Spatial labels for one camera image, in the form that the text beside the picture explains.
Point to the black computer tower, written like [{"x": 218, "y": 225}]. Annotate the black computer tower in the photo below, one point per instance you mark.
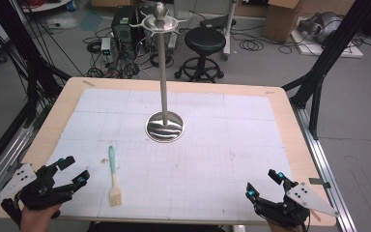
[{"x": 122, "y": 29}]

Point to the white stand leg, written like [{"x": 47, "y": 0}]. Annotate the white stand leg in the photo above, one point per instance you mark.
[{"x": 230, "y": 29}]

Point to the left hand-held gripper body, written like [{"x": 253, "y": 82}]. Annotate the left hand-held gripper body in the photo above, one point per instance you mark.
[{"x": 42, "y": 195}]

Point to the cardboard box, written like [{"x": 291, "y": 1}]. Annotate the cardboard box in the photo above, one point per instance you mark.
[{"x": 281, "y": 19}]

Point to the person's left hand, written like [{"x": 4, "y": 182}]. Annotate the person's left hand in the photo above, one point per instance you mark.
[{"x": 37, "y": 219}]

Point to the white grid mat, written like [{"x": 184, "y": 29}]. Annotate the white grid mat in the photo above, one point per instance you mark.
[{"x": 190, "y": 167}]

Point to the aluminium rail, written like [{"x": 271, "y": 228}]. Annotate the aluminium rail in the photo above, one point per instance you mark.
[
  {"x": 3, "y": 161},
  {"x": 322, "y": 161}
]

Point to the steel utensil stand with hooks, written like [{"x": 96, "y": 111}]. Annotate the steel utensil stand with hooks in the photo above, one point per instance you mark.
[{"x": 163, "y": 125}]

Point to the dark tape strip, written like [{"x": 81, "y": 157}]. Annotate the dark tape strip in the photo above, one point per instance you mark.
[{"x": 319, "y": 182}]

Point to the black metal frame post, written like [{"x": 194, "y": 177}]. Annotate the black metal frame post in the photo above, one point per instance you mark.
[
  {"x": 328, "y": 54},
  {"x": 29, "y": 64}
]

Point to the black round stool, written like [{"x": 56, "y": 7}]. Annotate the black round stool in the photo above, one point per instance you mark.
[{"x": 204, "y": 42}]

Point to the silver grey helmet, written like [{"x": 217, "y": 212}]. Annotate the silver grey helmet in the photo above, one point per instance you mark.
[{"x": 323, "y": 24}]

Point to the white round table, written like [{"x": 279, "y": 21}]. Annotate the white round table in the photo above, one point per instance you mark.
[{"x": 45, "y": 5}]

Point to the strip of tan tape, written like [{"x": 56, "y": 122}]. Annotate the strip of tan tape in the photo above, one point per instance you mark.
[{"x": 89, "y": 83}]

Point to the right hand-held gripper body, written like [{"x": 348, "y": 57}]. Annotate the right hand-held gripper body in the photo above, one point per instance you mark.
[{"x": 294, "y": 206}]

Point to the small grey power supply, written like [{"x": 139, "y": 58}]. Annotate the small grey power supply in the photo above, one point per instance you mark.
[{"x": 106, "y": 48}]

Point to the white flat board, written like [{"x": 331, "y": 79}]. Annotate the white flat board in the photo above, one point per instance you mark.
[{"x": 344, "y": 50}]

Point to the person's right hand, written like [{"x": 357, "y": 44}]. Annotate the person's right hand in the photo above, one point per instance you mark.
[{"x": 278, "y": 227}]

